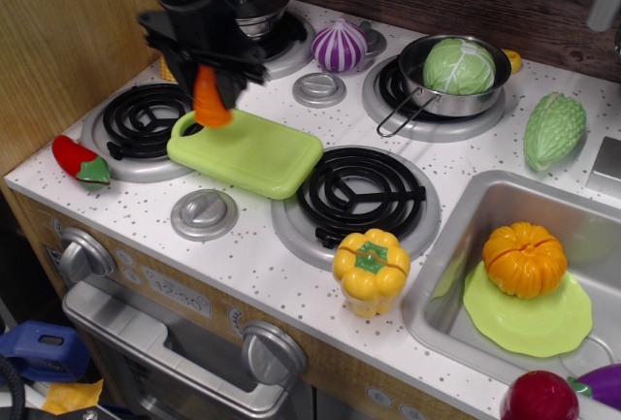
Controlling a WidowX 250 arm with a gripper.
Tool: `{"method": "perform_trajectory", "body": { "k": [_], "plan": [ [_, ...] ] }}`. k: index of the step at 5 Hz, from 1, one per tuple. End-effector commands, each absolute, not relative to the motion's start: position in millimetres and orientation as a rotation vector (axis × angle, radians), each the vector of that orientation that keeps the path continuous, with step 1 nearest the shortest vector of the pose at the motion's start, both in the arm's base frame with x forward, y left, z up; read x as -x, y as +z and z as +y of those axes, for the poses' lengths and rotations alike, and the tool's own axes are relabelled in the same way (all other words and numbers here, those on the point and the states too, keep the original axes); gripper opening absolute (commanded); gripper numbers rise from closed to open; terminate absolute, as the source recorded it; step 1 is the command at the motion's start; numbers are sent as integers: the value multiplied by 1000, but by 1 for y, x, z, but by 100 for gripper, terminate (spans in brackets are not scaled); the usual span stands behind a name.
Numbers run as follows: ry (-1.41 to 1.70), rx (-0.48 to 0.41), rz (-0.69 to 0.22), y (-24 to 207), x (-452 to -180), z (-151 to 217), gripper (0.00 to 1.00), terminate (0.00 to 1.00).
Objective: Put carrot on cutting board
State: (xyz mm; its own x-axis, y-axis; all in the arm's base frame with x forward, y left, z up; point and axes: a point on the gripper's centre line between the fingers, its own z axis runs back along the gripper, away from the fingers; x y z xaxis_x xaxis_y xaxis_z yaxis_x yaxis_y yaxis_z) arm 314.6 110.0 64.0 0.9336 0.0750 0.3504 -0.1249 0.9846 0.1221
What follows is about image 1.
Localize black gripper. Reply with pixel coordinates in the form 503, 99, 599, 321
138, 0, 267, 110

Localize orange toy carrot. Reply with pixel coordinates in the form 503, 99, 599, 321
193, 65, 233, 128

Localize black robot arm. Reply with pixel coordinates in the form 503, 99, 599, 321
139, 0, 267, 110

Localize green plastic cutting board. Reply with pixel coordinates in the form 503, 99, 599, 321
167, 110, 324, 200

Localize yellow toy corn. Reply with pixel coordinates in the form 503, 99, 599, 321
160, 57, 176, 81

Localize black front left burner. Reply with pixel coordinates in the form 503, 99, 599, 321
102, 83, 191, 160

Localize steel pot with lid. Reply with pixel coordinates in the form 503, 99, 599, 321
234, 0, 289, 40

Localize black back left burner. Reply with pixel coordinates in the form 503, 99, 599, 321
241, 11, 309, 60

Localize grey stovetop knob middle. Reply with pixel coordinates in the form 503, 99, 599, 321
292, 72, 346, 109

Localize grey stovetop knob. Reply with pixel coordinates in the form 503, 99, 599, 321
292, 72, 346, 109
171, 189, 239, 242
358, 20, 387, 71

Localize purple toy onion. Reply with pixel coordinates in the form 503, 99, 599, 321
311, 18, 368, 73

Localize grey stovetop knob front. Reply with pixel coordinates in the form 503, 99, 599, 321
171, 189, 239, 242

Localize red toy chili pepper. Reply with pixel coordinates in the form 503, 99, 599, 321
51, 135, 112, 191

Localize grey stovetop knob back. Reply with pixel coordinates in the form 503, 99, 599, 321
358, 20, 387, 71

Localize black front right burner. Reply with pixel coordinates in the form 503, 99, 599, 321
296, 146, 428, 248

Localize steel frying pan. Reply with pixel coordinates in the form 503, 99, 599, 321
376, 35, 512, 138

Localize silver oven knob left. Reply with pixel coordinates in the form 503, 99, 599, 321
58, 227, 116, 283

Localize silver oven knob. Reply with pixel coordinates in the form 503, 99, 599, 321
58, 227, 116, 283
242, 319, 308, 387

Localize green toy cabbage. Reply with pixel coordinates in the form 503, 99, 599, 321
423, 38, 496, 95

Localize yellow toy bell pepper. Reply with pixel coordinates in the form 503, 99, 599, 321
332, 228, 410, 318

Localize silver oven knob right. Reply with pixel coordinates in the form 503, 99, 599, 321
242, 319, 308, 387

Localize yellow toy cup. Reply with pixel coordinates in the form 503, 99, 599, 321
502, 48, 522, 74

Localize blue plastic clamp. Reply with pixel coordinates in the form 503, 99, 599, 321
1, 320, 90, 382

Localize green toy bitter melon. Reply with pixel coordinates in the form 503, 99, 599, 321
523, 92, 586, 172

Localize yellow cloth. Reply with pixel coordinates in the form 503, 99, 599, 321
42, 379, 104, 415

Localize silver toy sink basin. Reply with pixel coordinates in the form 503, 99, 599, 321
403, 171, 620, 382

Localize orange toy pumpkin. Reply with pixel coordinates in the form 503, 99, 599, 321
482, 222, 568, 299

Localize silver toy faucet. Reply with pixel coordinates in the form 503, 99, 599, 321
586, 0, 621, 32

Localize light green plastic plate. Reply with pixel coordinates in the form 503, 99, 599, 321
463, 263, 593, 358

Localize red toy apple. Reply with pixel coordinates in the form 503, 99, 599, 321
500, 371, 579, 420

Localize purple toy eggplant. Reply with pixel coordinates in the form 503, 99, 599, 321
568, 364, 621, 410

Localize silver oven door handle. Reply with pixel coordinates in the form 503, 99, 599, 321
63, 282, 297, 419

